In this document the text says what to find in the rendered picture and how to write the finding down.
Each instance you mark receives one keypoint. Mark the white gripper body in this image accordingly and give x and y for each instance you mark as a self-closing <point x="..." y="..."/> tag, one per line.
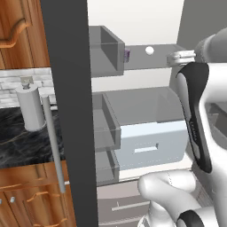
<point x="180" y="60"/>

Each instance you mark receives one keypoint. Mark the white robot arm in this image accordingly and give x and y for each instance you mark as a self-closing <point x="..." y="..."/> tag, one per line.
<point x="215" y="88"/>

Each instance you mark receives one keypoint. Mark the white egg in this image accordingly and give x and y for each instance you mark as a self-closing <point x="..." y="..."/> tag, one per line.
<point x="150" y="50"/>

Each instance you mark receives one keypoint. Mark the grey fridge shelf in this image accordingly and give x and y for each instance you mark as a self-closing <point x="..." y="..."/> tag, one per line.
<point x="147" y="60"/>

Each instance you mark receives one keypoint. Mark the grey fridge door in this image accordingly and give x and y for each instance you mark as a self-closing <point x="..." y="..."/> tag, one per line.
<point x="201" y="14"/>
<point x="71" y="88"/>

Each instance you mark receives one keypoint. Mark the white fridge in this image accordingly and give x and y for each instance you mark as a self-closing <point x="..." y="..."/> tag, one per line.
<point x="133" y="17"/>

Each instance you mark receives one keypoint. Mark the grey fridge door bin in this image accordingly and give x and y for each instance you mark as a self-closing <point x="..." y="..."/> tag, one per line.
<point x="105" y="130"/>
<point x="105" y="168"/>
<point x="218" y="124"/>
<point x="103" y="59"/>

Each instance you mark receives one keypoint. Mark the small purple jar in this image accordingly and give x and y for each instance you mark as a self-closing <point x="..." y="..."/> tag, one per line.
<point x="127" y="55"/>

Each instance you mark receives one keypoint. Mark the pale blue crisper drawer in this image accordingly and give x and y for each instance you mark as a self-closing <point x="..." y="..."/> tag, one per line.
<point x="153" y="142"/>

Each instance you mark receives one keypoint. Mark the grey freezer drawer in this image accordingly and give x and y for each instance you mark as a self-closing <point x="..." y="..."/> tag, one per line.
<point x="118" y="195"/>

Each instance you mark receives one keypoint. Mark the metal paper towel holder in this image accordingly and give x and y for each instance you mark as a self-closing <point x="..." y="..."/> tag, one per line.
<point x="26" y="81"/>

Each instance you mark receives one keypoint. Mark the white paper towel roll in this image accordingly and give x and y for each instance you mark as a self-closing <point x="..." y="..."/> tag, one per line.
<point x="31" y="109"/>

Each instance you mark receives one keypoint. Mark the wooden drawer front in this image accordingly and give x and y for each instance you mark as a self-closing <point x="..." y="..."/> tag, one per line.
<point x="26" y="173"/>

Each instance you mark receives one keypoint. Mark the round metal cupboard knob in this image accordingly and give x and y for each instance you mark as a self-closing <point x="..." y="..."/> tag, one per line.
<point x="0" y="201"/>
<point x="12" y="199"/>

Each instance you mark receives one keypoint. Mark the wooden base cupboard door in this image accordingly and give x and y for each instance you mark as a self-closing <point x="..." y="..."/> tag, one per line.
<point x="20" y="212"/>

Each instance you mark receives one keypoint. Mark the wooden wall cupboard door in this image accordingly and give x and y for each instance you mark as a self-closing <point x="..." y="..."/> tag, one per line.
<point x="32" y="32"/>

